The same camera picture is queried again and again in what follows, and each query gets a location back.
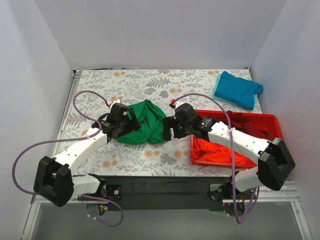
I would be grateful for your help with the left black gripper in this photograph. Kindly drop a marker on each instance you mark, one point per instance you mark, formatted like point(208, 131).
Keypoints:
point(131, 121)

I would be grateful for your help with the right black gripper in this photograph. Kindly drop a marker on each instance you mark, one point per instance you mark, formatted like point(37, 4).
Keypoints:
point(172, 126)

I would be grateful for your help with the green t-shirt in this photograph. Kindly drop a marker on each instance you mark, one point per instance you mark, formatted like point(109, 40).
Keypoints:
point(150, 118)

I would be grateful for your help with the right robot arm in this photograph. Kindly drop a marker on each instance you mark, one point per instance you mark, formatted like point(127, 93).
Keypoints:
point(273, 160)

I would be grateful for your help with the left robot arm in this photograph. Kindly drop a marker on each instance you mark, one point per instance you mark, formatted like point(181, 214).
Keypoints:
point(55, 178)

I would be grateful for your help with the orange-red t-shirt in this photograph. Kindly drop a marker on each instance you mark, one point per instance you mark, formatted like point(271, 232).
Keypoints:
point(206, 153)

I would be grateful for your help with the floral tablecloth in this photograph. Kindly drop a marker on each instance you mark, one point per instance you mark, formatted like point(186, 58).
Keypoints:
point(133, 86)

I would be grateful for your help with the dark red t-shirt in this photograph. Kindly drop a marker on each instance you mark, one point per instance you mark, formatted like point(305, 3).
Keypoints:
point(244, 124)

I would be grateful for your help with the folded blue t-shirt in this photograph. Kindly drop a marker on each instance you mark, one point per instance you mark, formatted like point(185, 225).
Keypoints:
point(237, 91)

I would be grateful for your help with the folded light teal t-shirt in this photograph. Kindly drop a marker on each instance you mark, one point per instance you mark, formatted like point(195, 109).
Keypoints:
point(217, 95)

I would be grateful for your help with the red plastic bin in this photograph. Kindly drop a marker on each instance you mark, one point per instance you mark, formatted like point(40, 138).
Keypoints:
point(266, 122)

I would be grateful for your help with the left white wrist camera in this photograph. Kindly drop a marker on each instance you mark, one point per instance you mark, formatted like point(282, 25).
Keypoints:
point(109, 104)

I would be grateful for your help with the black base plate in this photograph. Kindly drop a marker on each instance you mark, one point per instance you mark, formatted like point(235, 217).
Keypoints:
point(165, 192)

